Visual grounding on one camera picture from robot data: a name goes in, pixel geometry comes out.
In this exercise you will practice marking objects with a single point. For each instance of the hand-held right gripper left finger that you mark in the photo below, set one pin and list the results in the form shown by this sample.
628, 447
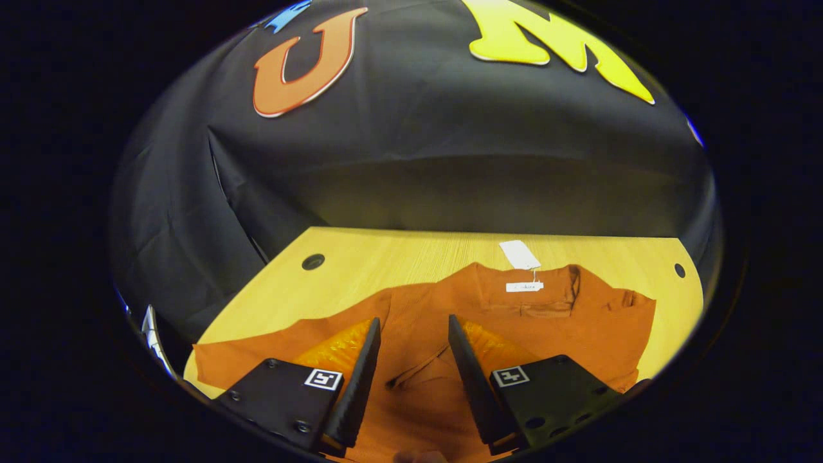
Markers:
357, 386

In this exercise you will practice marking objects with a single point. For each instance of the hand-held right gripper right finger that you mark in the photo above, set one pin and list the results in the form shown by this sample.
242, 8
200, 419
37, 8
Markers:
476, 386

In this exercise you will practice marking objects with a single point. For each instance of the orange shirt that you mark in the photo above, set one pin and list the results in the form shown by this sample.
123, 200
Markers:
578, 334

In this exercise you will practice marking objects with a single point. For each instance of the white paper hang tag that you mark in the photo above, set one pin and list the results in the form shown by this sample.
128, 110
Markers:
519, 254

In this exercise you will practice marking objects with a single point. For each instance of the black backdrop cloth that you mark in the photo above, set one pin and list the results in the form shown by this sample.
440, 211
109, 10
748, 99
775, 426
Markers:
450, 161

